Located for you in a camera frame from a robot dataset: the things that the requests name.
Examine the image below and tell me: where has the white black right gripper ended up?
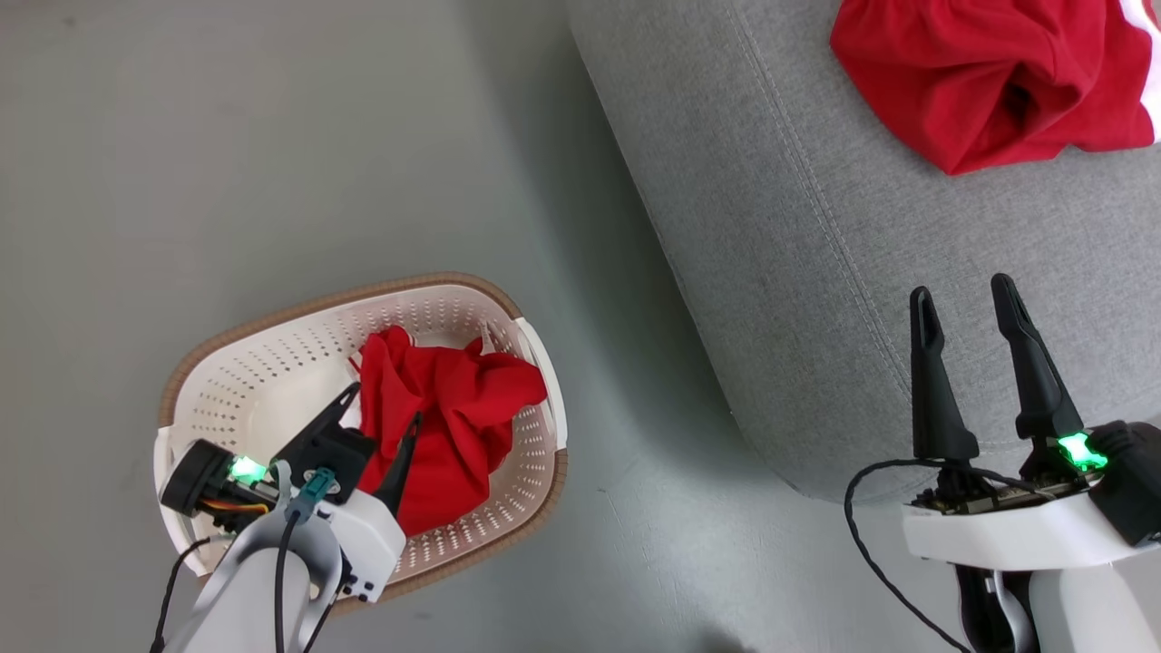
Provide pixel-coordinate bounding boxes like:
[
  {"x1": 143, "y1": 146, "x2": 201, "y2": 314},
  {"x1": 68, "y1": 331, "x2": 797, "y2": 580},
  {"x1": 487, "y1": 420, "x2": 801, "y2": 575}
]
[{"x1": 902, "y1": 274, "x2": 1161, "y2": 574}]

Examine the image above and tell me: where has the red garment with white stripes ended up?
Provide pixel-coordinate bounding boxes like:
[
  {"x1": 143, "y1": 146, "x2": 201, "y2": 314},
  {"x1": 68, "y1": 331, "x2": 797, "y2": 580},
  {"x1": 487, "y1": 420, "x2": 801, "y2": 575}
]
[{"x1": 830, "y1": 0, "x2": 1161, "y2": 176}]

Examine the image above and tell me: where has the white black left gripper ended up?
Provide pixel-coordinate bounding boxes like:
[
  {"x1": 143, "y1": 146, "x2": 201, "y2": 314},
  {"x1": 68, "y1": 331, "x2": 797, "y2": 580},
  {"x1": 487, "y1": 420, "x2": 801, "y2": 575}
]
[{"x1": 269, "y1": 383, "x2": 424, "y2": 604}]

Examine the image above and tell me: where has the grey fabric sofa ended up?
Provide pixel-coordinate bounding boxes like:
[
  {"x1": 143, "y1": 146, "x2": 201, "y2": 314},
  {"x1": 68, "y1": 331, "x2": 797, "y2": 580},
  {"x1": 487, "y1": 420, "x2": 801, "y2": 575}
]
[{"x1": 567, "y1": 0, "x2": 1161, "y2": 504}]

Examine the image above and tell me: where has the white perforated laundry basket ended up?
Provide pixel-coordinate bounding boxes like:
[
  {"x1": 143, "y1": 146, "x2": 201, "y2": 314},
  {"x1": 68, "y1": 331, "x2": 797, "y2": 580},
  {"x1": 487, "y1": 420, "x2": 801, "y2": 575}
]
[{"x1": 152, "y1": 271, "x2": 570, "y2": 618}]

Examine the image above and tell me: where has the plain red garment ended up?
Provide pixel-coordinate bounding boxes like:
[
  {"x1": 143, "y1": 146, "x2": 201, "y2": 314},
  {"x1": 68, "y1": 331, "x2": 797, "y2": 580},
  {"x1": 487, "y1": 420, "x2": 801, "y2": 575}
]
[{"x1": 349, "y1": 325, "x2": 550, "y2": 538}]

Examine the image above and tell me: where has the black cable with teal connector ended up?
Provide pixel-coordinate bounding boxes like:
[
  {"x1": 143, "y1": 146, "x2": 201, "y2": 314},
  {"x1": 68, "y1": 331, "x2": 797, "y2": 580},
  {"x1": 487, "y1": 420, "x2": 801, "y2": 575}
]
[{"x1": 272, "y1": 467, "x2": 338, "y2": 653}]

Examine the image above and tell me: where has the thin black cable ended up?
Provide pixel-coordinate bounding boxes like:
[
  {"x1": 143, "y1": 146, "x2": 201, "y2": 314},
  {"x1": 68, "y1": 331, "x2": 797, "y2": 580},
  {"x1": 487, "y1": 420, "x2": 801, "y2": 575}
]
[
  {"x1": 844, "y1": 458, "x2": 976, "y2": 653},
  {"x1": 150, "y1": 537, "x2": 214, "y2": 653}
]

